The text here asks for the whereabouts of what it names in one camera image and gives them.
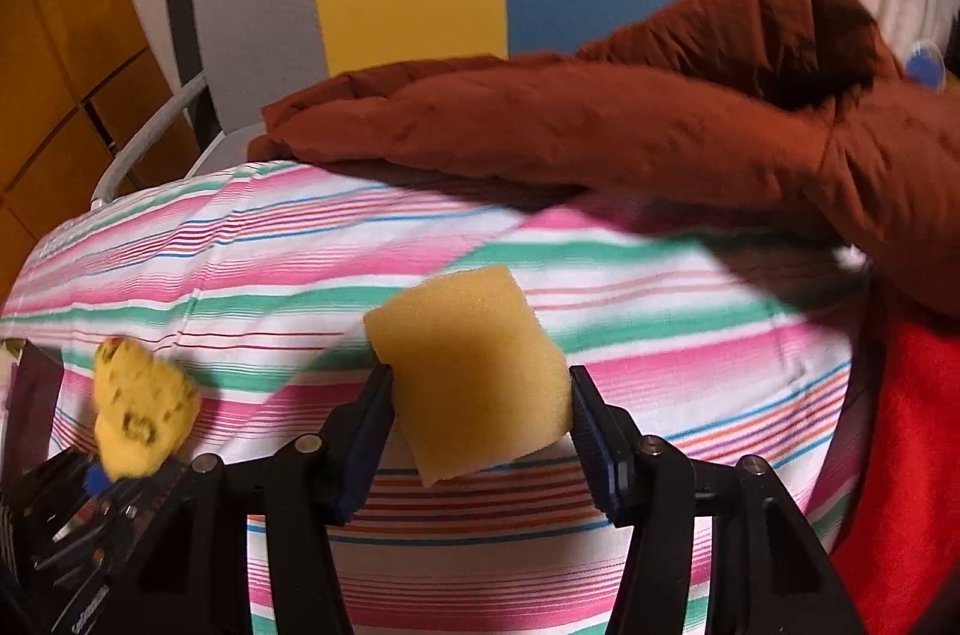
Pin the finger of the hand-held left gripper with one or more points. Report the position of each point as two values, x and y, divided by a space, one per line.
96 481

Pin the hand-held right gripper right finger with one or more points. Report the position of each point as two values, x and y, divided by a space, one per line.
600 462

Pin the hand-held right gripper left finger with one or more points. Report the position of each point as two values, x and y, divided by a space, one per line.
367 455

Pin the gold tin container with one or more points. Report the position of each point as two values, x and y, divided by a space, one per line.
34 395

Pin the yellow sponge block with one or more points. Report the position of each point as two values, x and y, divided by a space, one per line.
465 365

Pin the striped bed sheet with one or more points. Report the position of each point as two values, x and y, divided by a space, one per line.
637 320

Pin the red cloth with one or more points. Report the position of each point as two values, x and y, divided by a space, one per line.
915 455

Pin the rust brown jacket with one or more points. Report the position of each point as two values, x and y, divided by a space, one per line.
600 118

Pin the wooden wardrobe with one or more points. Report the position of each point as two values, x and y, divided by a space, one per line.
67 43

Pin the black rolled mat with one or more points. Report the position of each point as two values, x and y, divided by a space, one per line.
180 5

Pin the blue round disc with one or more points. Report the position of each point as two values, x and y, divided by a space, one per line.
926 69

